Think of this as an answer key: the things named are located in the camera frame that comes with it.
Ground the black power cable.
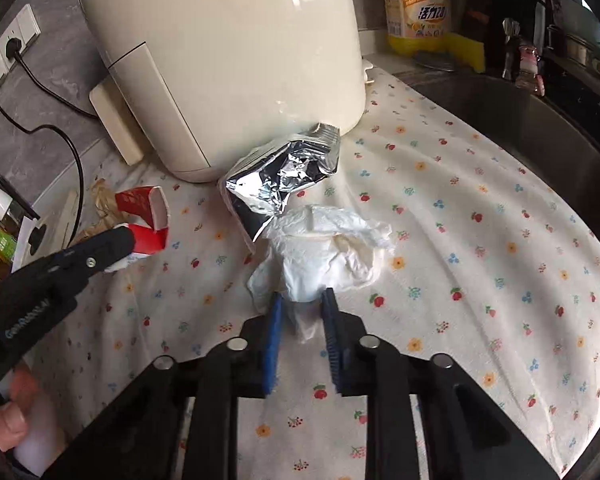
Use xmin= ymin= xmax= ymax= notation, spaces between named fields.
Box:
xmin=0 ymin=74 xmax=87 ymax=247
xmin=2 ymin=36 xmax=102 ymax=122

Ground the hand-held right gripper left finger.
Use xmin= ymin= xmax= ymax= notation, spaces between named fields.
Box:
xmin=45 ymin=291 xmax=284 ymax=480

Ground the metal drain cap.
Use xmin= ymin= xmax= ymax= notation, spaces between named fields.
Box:
xmin=412 ymin=50 xmax=459 ymax=72

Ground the floral print tablecloth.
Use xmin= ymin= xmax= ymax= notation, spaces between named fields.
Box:
xmin=27 ymin=67 xmax=600 ymax=480

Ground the small bottle pink label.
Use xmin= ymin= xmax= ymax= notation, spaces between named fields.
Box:
xmin=501 ymin=17 xmax=549 ymax=97

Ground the yellow sponge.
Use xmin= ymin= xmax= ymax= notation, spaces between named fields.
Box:
xmin=447 ymin=32 xmax=487 ymax=74

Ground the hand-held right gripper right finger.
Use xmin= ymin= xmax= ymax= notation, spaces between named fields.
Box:
xmin=321 ymin=286 xmax=561 ymax=480

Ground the white bowl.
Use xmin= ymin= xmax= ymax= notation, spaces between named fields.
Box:
xmin=547 ymin=0 xmax=600 ymax=48

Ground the silver foil bag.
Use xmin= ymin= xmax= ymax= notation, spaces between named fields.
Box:
xmin=219 ymin=122 xmax=342 ymax=256

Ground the crumpled brown paper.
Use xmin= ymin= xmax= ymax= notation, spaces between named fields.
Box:
xmin=82 ymin=177 xmax=124 ymax=241

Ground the stainless steel sink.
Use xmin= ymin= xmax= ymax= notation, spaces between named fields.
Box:
xmin=395 ymin=72 xmax=600 ymax=267

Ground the bottle with green label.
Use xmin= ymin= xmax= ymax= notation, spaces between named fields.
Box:
xmin=0 ymin=227 xmax=20 ymax=258

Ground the red and white carton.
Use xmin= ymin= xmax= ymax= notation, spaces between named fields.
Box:
xmin=102 ymin=186 xmax=172 ymax=274

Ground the cream air fryer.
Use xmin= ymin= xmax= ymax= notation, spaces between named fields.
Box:
xmin=70 ymin=0 xmax=374 ymax=184

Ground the yellow detergent bottle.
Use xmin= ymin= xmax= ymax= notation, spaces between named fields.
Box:
xmin=381 ymin=0 xmax=454 ymax=54

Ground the cream flat board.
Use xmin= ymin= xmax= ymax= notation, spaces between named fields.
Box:
xmin=10 ymin=189 xmax=82 ymax=272

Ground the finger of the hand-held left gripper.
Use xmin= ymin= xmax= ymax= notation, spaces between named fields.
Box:
xmin=14 ymin=225 xmax=136 ymax=302

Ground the white tissue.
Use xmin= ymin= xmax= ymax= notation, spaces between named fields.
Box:
xmin=246 ymin=204 xmax=399 ymax=345

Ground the black dish rack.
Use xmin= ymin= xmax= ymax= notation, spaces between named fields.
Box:
xmin=480 ymin=0 xmax=600 ymax=116

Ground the white wall socket strip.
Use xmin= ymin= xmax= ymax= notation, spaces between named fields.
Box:
xmin=0 ymin=3 xmax=42 ymax=107

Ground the white smooth object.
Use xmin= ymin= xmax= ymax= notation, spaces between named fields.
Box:
xmin=0 ymin=360 xmax=69 ymax=477

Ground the person's left hand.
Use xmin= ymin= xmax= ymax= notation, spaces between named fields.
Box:
xmin=0 ymin=364 xmax=39 ymax=450

